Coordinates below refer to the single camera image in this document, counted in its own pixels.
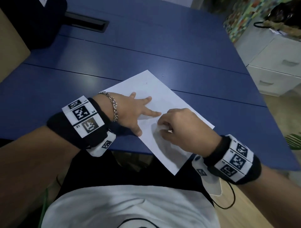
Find person's left hand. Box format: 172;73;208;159
110;92;162;137

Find person's right hand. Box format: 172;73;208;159
157;108;223;158

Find white paper sheet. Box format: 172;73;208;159
100;70;215;176

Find person's left forearm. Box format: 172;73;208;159
0;93;116;209

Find person's right forearm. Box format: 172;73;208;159
236;164;301;228

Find black shorts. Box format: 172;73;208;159
56;148;215;207

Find black wristband with marker tags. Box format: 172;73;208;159
203;134;262;185
47;95;111;151

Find white t-shirt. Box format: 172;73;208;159
41;185;220;228

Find white drawer cabinet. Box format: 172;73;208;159
235;16;301;97

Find colourful mosaic panel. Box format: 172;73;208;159
223;0;286;44

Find green plant leaves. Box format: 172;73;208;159
285;132;301;150

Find black fabric bag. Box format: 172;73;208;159
0;0;68;50

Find glossy black handbag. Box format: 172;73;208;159
253;2;301;30

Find silver chain bracelet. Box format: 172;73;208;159
97;91;119;122

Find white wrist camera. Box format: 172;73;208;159
85;131;117;157
191;154;223;197

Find black table cable grommet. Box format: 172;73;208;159
64;12;110;33

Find thin black cable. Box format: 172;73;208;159
210;180;236;210

